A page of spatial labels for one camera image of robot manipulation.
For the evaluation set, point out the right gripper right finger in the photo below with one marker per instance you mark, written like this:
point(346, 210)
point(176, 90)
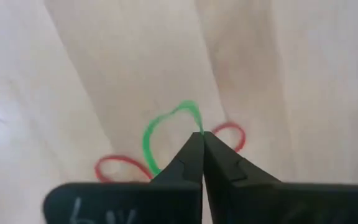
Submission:
point(259, 202)

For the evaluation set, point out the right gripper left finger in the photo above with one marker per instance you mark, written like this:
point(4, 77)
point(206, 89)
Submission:
point(135, 202)

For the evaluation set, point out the green rubber band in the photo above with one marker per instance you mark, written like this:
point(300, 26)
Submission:
point(146, 146)

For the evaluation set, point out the red rubber band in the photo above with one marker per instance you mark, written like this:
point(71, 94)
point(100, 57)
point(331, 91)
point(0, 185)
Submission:
point(241, 137)

